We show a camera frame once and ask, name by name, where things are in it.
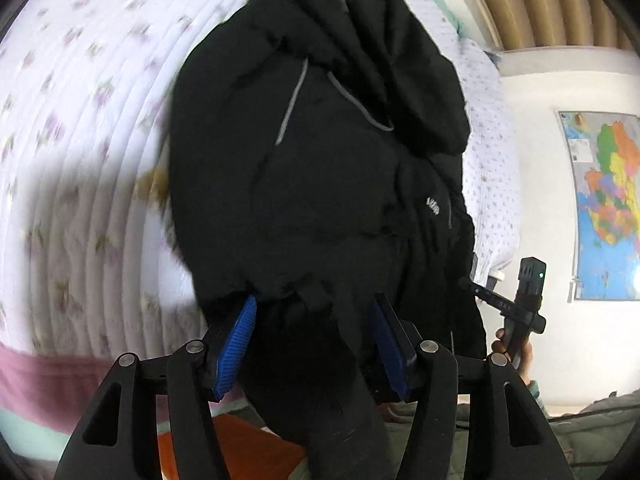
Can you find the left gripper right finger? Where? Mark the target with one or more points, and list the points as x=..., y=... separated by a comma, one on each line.
x=509, y=437

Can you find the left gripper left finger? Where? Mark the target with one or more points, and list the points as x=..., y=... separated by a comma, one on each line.
x=116, y=438

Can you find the black hooded jacket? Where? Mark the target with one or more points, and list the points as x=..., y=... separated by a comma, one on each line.
x=315, y=160

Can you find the grey-green right sleeve forearm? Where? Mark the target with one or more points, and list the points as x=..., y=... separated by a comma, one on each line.
x=533, y=388

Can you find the person's right hand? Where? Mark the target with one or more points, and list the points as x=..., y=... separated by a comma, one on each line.
x=526, y=354

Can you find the orange cloth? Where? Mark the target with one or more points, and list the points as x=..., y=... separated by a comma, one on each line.
x=255, y=453

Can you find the floral quilted bedspread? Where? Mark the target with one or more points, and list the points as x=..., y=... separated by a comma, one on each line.
x=90, y=268

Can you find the green bed sheet edge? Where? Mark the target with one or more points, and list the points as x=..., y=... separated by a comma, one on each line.
x=30, y=440

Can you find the colourful wall map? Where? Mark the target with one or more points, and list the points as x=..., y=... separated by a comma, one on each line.
x=604, y=155

